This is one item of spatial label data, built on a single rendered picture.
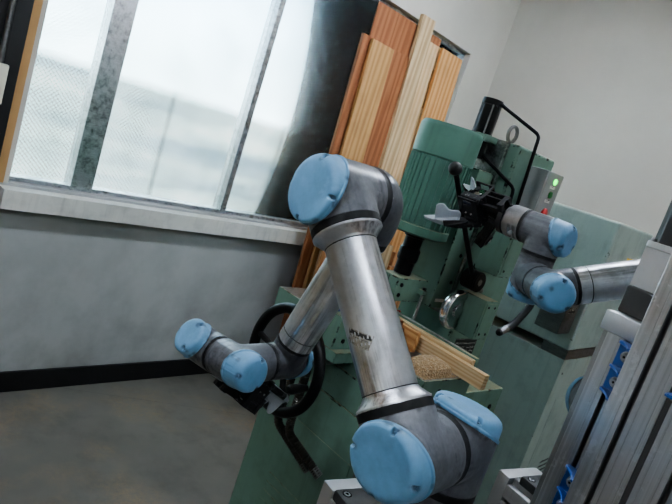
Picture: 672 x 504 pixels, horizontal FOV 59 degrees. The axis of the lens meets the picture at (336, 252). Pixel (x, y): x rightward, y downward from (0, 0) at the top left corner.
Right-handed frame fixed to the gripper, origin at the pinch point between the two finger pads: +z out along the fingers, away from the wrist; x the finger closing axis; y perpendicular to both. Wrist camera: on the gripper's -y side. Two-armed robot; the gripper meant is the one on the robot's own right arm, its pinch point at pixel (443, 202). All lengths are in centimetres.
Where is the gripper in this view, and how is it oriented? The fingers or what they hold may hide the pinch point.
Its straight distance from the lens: 154.6
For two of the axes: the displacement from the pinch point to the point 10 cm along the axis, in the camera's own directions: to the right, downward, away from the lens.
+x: -7.3, 5.6, -3.9
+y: -2.5, -7.5, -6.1
